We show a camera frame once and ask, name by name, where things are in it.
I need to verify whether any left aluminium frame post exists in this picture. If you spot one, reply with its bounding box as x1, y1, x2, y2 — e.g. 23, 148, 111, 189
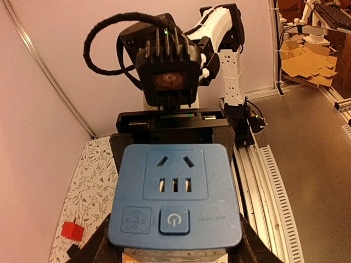
1, 0, 99, 139

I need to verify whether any orange power strip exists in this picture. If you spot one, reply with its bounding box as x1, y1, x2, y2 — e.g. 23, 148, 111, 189
122, 249, 228, 262

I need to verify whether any red cube socket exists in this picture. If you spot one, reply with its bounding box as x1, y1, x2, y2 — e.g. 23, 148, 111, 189
61, 222, 84, 242

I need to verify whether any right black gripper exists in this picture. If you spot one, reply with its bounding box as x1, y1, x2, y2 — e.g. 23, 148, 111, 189
110, 111, 235, 169

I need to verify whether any blue cube socket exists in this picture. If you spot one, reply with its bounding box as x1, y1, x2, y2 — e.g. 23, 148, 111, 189
108, 144, 242, 250

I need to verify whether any cardboard pile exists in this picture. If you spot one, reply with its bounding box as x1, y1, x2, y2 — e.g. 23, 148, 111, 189
281, 40, 338, 87

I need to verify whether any front aluminium rail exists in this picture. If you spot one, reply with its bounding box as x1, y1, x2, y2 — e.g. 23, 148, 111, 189
245, 85, 350, 262

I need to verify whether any floral table mat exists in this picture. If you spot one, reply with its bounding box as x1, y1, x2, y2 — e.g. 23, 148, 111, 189
49, 136, 118, 262

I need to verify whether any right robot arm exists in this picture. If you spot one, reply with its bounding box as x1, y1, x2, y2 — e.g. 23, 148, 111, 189
83, 4, 265, 165

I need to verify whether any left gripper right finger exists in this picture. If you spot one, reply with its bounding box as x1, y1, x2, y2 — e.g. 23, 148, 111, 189
228, 214, 279, 263

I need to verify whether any black power adapter with cable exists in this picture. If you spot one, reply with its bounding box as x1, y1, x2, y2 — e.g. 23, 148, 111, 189
66, 244, 80, 259

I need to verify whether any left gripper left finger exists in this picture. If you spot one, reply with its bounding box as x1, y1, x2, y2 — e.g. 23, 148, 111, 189
67, 214, 122, 263

